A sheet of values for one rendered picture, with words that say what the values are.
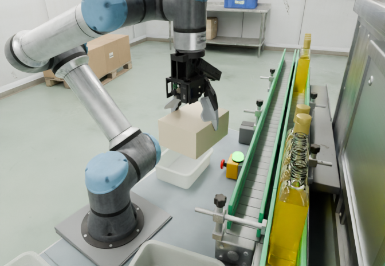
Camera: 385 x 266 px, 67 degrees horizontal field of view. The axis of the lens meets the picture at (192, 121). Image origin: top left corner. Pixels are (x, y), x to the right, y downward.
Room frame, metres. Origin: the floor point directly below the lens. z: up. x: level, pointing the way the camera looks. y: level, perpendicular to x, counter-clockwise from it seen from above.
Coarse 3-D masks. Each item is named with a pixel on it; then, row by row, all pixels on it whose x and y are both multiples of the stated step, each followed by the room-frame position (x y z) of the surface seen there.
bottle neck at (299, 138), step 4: (296, 132) 0.57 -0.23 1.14; (300, 132) 0.57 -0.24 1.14; (296, 136) 0.55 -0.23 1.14; (300, 136) 0.56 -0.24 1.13; (304, 136) 0.56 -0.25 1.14; (296, 140) 0.55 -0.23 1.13; (300, 140) 0.54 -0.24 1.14; (304, 140) 0.54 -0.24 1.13; (292, 144) 0.56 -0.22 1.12; (296, 144) 0.55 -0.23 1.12; (300, 144) 0.54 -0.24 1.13; (304, 144) 0.54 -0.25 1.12
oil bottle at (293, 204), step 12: (288, 180) 0.46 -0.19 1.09; (288, 192) 0.43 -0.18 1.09; (300, 192) 0.43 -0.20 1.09; (288, 204) 0.42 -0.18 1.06; (300, 204) 0.42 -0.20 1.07; (276, 216) 0.43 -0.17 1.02; (288, 216) 0.42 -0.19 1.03; (300, 216) 0.41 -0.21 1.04; (276, 228) 0.43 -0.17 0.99; (288, 228) 0.42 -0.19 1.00; (300, 228) 0.41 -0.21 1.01; (276, 240) 0.43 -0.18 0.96; (288, 240) 0.42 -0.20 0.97; (300, 240) 0.42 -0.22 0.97; (276, 252) 0.43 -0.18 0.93; (288, 252) 0.42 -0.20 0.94; (276, 264) 0.42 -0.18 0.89; (288, 264) 0.42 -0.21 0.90
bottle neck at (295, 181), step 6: (294, 162) 0.45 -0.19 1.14; (300, 162) 0.46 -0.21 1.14; (306, 162) 0.45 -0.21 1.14; (294, 168) 0.44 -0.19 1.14; (300, 168) 0.43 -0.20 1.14; (306, 168) 0.43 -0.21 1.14; (294, 174) 0.44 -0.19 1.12; (300, 174) 0.43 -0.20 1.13; (306, 174) 0.44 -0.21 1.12; (294, 180) 0.44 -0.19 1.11; (300, 180) 0.43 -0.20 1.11; (294, 186) 0.44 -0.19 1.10; (300, 186) 0.43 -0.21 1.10
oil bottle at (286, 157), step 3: (285, 153) 0.57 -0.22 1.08; (288, 153) 0.56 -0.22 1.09; (285, 156) 0.56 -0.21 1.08; (288, 156) 0.55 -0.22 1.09; (306, 156) 0.55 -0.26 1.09; (285, 159) 0.55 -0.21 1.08; (288, 159) 0.54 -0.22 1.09; (306, 159) 0.54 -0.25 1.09; (282, 162) 0.55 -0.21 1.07; (285, 162) 0.54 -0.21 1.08; (288, 162) 0.54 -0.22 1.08; (282, 165) 0.54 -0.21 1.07; (279, 180) 0.58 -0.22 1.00; (276, 198) 0.55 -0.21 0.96
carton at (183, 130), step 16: (176, 112) 0.71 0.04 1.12; (192, 112) 0.71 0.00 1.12; (224, 112) 0.71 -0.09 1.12; (160, 128) 0.66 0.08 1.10; (176, 128) 0.63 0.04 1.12; (192, 128) 0.62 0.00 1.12; (208, 128) 0.64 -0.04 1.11; (224, 128) 0.71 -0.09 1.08; (160, 144) 0.66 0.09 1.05; (176, 144) 0.63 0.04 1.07; (192, 144) 0.60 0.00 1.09; (208, 144) 0.64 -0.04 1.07
